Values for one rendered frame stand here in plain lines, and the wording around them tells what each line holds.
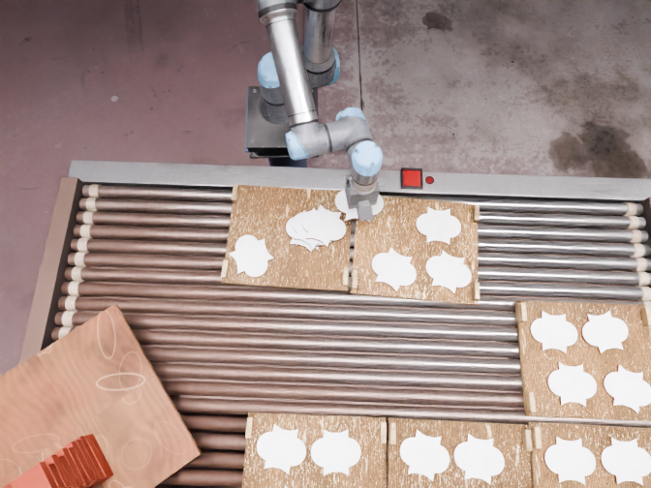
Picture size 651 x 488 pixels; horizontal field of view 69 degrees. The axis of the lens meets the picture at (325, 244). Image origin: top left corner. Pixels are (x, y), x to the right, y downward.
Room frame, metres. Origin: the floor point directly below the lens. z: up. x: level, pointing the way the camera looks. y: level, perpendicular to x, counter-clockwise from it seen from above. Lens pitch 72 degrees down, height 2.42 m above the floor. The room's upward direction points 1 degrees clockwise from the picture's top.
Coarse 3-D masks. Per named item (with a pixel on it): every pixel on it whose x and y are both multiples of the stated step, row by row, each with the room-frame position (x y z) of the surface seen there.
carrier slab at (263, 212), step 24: (240, 192) 0.66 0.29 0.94; (264, 192) 0.67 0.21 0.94; (288, 192) 0.67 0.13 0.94; (312, 192) 0.67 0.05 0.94; (336, 192) 0.67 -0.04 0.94; (240, 216) 0.58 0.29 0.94; (264, 216) 0.58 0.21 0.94; (288, 216) 0.58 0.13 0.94; (288, 240) 0.49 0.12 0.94; (288, 264) 0.41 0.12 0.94; (312, 264) 0.41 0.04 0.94; (336, 264) 0.41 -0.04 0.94; (312, 288) 0.33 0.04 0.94; (336, 288) 0.33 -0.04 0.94
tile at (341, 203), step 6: (342, 192) 0.60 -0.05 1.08; (336, 198) 0.58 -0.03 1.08; (342, 198) 0.58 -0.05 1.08; (378, 198) 0.58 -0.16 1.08; (336, 204) 0.56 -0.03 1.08; (342, 204) 0.56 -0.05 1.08; (378, 204) 0.56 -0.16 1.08; (342, 210) 0.54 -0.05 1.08; (348, 210) 0.54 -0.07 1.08; (354, 210) 0.54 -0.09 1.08; (372, 210) 0.54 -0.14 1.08; (378, 210) 0.54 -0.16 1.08; (348, 216) 0.52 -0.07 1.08; (354, 216) 0.52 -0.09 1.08
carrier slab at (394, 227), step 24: (384, 216) 0.58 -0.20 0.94; (408, 216) 0.58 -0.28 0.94; (456, 216) 0.58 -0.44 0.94; (360, 240) 0.49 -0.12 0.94; (384, 240) 0.49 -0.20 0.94; (408, 240) 0.50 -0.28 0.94; (456, 240) 0.50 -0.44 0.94; (360, 264) 0.41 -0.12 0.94; (360, 288) 0.33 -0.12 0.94; (384, 288) 0.33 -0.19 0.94; (408, 288) 0.33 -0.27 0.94; (432, 288) 0.33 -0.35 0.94; (456, 288) 0.34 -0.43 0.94
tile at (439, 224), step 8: (424, 216) 0.58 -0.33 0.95; (432, 216) 0.58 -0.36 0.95; (440, 216) 0.58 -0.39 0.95; (448, 216) 0.58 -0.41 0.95; (416, 224) 0.55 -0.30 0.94; (424, 224) 0.55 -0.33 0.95; (432, 224) 0.55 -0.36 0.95; (440, 224) 0.55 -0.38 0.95; (448, 224) 0.55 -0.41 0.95; (456, 224) 0.55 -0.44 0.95; (424, 232) 0.52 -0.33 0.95; (432, 232) 0.52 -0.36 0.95; (440, 232) 0.52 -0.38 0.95; (448, 232) 0.52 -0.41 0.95; (456, 232) 0.52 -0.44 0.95; (432, 240) 0.49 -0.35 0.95; (440, 240) 0.49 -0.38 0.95; (448, 240) 0.49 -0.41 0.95
